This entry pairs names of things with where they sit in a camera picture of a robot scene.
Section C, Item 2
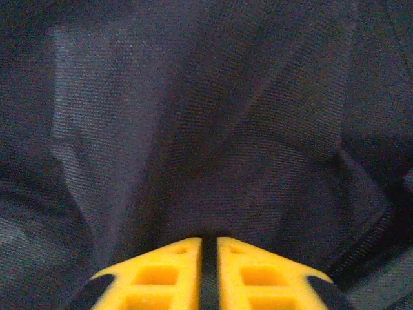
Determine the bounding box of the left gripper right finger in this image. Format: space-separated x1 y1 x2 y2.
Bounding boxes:
216 237 352 310

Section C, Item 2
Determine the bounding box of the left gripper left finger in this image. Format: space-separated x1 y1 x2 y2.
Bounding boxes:
67 237 203 310

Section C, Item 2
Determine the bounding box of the black backpack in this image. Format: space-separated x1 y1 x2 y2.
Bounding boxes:
0 0 413 310

